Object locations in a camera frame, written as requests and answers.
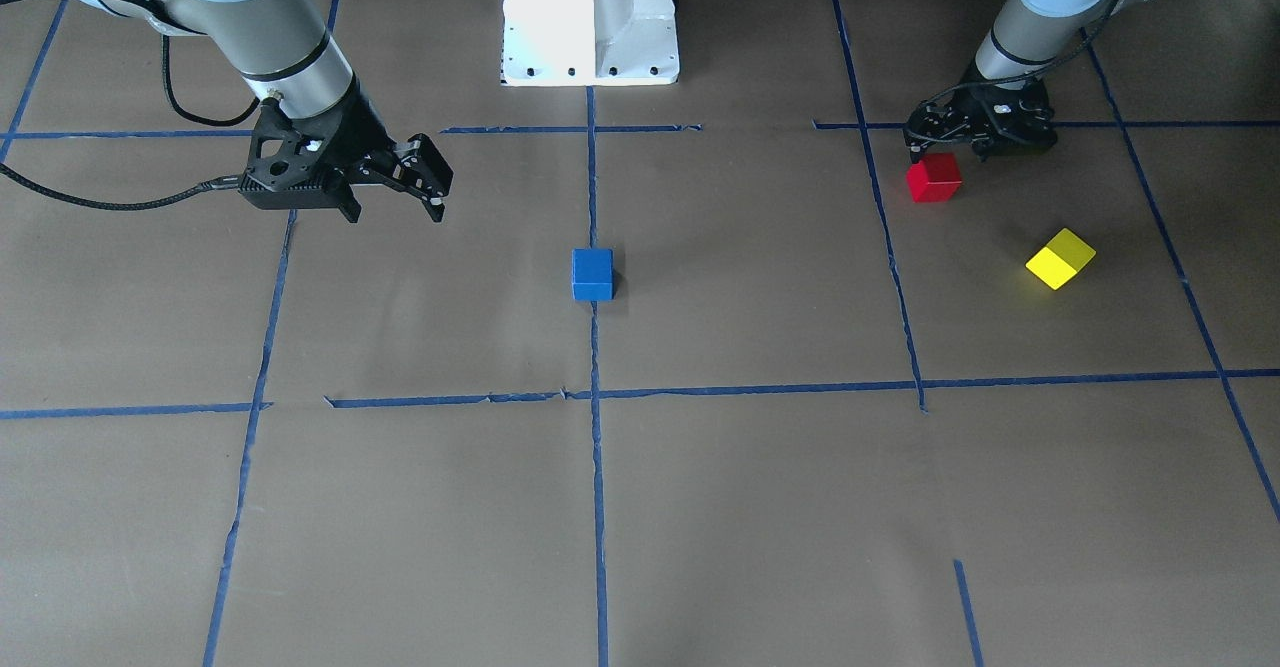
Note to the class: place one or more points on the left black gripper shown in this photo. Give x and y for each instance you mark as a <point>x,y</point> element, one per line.
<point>1012,110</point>

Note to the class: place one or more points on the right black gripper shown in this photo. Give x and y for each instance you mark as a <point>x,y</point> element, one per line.
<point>357,133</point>

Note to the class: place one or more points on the red wooden block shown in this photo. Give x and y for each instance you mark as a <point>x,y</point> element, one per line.
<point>935,177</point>

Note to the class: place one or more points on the yellow wooden block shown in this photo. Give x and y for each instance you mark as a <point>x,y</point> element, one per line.
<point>1060,259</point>

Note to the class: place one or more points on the blue wooden block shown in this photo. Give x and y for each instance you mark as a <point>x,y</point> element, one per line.
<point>592,274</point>

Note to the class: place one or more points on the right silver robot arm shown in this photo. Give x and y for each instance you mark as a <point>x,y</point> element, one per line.
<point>282,49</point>

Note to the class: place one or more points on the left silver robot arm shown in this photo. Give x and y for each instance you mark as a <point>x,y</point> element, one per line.
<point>1029,38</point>

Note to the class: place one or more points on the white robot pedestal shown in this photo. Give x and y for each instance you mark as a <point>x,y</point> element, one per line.
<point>556,43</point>

